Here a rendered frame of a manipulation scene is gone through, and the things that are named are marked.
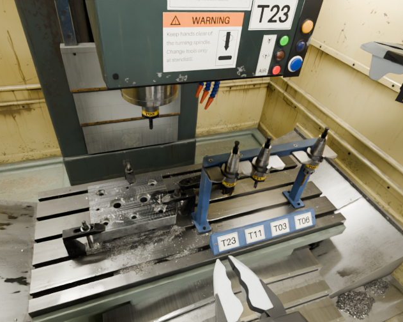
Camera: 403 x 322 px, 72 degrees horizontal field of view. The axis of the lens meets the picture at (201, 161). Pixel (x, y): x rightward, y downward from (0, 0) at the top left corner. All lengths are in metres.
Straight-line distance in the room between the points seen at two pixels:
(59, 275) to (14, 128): 1.03
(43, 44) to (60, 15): 0.14
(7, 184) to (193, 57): 1.54
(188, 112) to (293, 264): 0.87
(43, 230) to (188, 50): 0.87
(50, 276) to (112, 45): 0.78
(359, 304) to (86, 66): 1.47
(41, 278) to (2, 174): 1.04
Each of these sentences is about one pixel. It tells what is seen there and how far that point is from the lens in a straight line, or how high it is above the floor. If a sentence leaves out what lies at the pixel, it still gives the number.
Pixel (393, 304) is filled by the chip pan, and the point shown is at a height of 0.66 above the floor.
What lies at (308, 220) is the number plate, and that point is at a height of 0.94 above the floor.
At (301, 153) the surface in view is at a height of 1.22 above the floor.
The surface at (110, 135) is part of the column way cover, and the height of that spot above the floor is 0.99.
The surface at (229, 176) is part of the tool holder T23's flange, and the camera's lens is 0.86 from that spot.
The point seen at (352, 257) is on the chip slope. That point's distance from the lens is 1.44.
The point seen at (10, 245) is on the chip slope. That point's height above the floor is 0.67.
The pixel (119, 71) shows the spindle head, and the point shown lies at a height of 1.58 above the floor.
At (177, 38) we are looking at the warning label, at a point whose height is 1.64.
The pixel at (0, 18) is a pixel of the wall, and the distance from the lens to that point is 1.62.
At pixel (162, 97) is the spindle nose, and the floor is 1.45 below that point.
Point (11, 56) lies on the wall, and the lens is 1.67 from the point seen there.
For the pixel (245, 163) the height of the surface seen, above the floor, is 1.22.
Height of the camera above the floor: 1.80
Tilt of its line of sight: 40 degrees down
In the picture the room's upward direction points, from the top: 6 degrees clockwise
